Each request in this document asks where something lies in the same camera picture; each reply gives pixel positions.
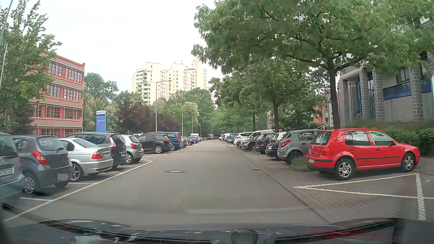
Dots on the pole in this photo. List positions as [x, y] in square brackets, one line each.
[3, 44]

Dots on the large green tree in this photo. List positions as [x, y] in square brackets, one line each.
[322, 37]

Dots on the paved parking strip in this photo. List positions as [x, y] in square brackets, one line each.
[342, 200]

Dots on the row of trees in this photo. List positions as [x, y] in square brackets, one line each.
[251, 101]

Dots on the grey tiled building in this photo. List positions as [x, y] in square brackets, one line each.
[390, 95]

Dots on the dark grey small car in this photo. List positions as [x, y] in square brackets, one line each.
[45, 159]

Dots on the red hatchback car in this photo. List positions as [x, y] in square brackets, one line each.
[362, 154]

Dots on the red brick building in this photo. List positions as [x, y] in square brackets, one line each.
[322, 111]

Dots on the group of trees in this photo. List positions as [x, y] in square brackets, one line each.
[149, 111]

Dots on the green hedge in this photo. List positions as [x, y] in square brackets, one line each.
[407, 134]

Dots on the grey hatchback car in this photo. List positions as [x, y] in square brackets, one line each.
[298, 144]

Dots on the grey asphalt road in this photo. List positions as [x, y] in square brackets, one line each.
[210, 179]

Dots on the white high-rise buildings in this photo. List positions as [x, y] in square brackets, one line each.
[162, 79]

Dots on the road markings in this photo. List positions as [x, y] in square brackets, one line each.
[84, 187]

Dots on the row of parked cars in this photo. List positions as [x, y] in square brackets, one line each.
[159, 140]
[251, 139]

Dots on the red and beige building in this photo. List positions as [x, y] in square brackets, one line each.
[62, 98]

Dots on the lamp post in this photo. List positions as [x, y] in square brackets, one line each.
[156, 101]
[193, 123]
[182, 118]

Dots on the blue sign pillar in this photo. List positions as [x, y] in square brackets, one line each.
[100, 121]

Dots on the silver saloon car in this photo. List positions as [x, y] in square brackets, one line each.
[90, 157]

